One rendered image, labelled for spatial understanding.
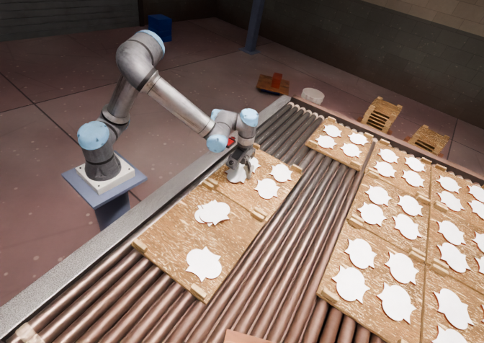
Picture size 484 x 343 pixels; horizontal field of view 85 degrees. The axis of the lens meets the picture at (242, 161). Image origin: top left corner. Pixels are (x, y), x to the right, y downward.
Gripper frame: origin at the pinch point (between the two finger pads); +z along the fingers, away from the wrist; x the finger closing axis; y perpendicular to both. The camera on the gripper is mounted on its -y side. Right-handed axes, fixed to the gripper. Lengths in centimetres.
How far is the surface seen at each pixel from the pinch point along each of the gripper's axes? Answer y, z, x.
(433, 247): 24, 4, -92
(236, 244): -31.8, -1.7, -21.6
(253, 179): 3.1, 1.6, -7.8
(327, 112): 100, 10, -12
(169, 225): -42.2, -2.7, 3.6
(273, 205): -4.4, 0.9, -23.2
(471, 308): 4, 2, -106
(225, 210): -22.6, -2.8, -8.9
